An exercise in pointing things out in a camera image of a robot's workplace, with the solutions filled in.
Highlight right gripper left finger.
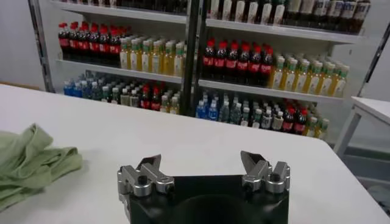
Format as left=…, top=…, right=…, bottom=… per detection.
left=117, top=154, right=175, bottom=198

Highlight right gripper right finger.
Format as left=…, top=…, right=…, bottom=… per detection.
left=239, top=150, right=291, bottom=195

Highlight light green t-shirt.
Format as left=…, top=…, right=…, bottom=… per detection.
left=0, top=123, right=83, bottom=212

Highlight small red-cap cola bottle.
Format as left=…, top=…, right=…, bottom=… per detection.
left=140, top=85, right=152, bottom=110
left=282, top=107, right=295, bottom=133
left=294, top=108, right=308, bottom=135
left=151, top=86, right=162, bottom=111

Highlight small yellow tea bottle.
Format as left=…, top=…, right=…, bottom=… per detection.
left=316, top=118, right=330, bottom=140
left=169, top=96, right=180, bottom=115
left=160, top=94, right=170, bottom=113
left=305, top=117, right=318, bottom=138

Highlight white cooler shelf board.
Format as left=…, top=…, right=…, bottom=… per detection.
left=197, top=79, right=345, bottom=103
left=205, top=18, right=363, bottom=45
left=56, top=59, right=183, bottom=85
left=50, top=0, right=187, bottom=24

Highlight large yellow tea bottle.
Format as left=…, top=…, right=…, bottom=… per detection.
left=307, top=60, right=323, bottom=95
left=151, top=40, right=164, bottom=74
left=174, top=43, right=185, bottom=77
left=130, top=38, right=141, bottom=71
left=119, top=38, right=131, bottom=70
left=294, top=59, right=310, bottom=94
left=283, top=57, right=298, bottom=92
left=163, top=41, right=175, bottom=75
left=333, top=64, right=350, bottom=98
left=319, top=63, right=336, bottom=97
left=141, top=40, right=152, bottom=73
left=269, top=56, right=286, bottom=91

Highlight large red-cap cola bottle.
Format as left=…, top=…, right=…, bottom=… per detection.
left=77, top=21, right=90, bottom=62
left=57, top=21, right=70, bottom=60
left=248, top=44, right=262, bottom=86
left=108, top=25, right=121, bottom=66
left=214, top=40, right=228, bottom=82
left=237, top=42, right=250, bottom=85
left=225, top=41, right=239, bottom=83
left=260, top=45, right=274, bottom=88
left=68, top=21, right=79, bottom=61
left=88, top=23, right=100, bottom=63
left=97, top=24, right=110, bottom=65
left=202, top=38, right=216, bottom=79

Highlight drinks display cooler cabinet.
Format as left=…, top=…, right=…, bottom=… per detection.
left=48, top=0, right=377, bottom=144

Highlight white side table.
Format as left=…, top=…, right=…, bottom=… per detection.
left=333, top=96, right=390, bottom=161

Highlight green-cap tea bottle white label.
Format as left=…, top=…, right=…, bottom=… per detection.
left=233, top=0, right=246, bottom=23
left=221, top=0, right=233, bottom=21
left=272, top=0, right=286, bottom=26
left=209, top=0, right=221, bottom=19
left=259, top=0, right=273, bottom=25
left=246, top=0, right=260, bottom=24

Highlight dark drink bottle beige label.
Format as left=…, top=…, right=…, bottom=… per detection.
left=300, top=0, right=314, bottom=28
left=286, top=0, right=302, bottom=27

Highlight dark drink bottle blue label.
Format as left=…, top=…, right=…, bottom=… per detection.
left=313, top=0, right=328, bottom=30
left=327, top=0, right=344, bottom=32
left=341, top=0, right=357, bottom=33
left=355, top=0, right=372, bottom=34

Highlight glass cooler door black frame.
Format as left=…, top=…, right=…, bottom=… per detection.
left=356, top=23, right=390, bottom=98
left=27, top=0, right=56, bottom=94

